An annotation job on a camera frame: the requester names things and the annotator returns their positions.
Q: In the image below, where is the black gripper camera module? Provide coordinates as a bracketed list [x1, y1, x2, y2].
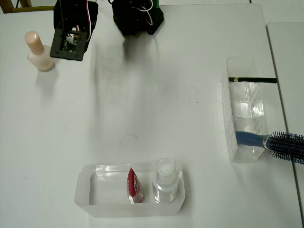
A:
[49, 28, 89, 62]

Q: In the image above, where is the wooden chair frame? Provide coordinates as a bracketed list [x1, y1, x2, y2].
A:
[0, 0, 55, 14]

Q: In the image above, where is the blue round hairbrush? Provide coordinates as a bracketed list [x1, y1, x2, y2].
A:
[235, 131, 304, 165]

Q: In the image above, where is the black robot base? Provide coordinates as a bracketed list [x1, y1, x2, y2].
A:
[142, 6, 165, 36]

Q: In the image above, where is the dark eyeliner pencil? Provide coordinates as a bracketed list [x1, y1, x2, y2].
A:
[228, 76, 278, 84]

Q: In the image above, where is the clear acrylic organizer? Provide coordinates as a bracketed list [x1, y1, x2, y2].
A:
[220, 56, 268, 164]

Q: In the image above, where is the clear spray bottle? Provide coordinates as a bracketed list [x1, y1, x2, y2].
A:
[152, 158, 179, 204]

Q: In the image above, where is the translucent white plastic tray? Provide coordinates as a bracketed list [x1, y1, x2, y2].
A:
[74, 161, 186, 218]

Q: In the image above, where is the base servo wire bundle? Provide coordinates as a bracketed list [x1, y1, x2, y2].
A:
[132, 0, 154, 26]

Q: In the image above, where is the pink lotion bottle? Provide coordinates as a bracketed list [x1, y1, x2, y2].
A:
[24, 31, 56, 72]

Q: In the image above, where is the red hand cream tube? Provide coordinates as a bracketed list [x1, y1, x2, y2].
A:
[125, 167, 145, 204]

